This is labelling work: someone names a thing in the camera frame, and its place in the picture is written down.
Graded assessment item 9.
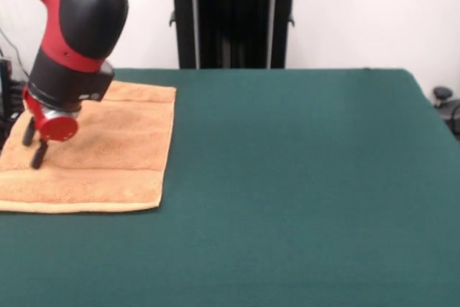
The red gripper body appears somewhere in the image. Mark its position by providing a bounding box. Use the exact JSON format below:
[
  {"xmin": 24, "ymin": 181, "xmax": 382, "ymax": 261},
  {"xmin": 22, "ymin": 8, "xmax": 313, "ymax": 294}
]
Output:
[{"xmin": 23, "ymin": 87, "xmax": 79, "ymax": 144}]

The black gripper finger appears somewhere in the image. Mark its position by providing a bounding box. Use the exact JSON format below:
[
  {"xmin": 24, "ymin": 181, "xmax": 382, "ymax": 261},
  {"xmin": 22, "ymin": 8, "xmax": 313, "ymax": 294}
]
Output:
[
  {"xmin": 22, "ymin": 116, "xmax": 37, "ymax": 147},
  {"xmin": 31, "ymin": 139, "xmax": 50, "ymax": 170}
]

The orange terry towel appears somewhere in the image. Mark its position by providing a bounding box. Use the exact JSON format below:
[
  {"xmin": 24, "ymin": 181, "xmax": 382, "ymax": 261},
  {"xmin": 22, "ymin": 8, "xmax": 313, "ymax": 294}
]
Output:
[{"xmin": 0, "ymin": 81, "xmax": 177, "ymax": 214}]

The black computer case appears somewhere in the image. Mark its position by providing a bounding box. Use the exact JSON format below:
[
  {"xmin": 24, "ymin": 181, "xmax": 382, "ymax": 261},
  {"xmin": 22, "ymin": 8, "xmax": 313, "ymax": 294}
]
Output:
[{"xmin": 0, "ymin": 57, "xmax": 14, "ymax": 121}]

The dark green table cloth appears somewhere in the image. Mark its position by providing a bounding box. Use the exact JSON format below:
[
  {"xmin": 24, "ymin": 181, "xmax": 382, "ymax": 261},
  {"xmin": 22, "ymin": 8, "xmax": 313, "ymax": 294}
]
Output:
[{"xmin": 0, "ymin": 67, "xmax": 460, "ymax": 307}]

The black office chair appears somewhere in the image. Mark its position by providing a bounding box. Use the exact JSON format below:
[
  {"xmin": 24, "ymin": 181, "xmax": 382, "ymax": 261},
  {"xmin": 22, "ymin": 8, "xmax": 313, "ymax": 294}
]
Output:
[{"xmin": 433, "ymin": 86, "xmax": 460, "ymax": 141}]

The grey cable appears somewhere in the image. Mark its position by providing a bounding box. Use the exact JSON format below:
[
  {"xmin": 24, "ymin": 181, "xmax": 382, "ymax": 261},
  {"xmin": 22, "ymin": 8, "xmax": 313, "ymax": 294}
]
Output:
[{"xmin": 0, "ymin": 28, "xmax": 32, "ymax": 80}]

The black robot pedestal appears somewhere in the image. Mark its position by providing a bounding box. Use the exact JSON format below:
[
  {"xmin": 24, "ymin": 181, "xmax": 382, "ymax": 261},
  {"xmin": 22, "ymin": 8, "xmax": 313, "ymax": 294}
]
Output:
[{"xmin": 157, "ymin": 0, "xmax": 311, "ymax": 70}]

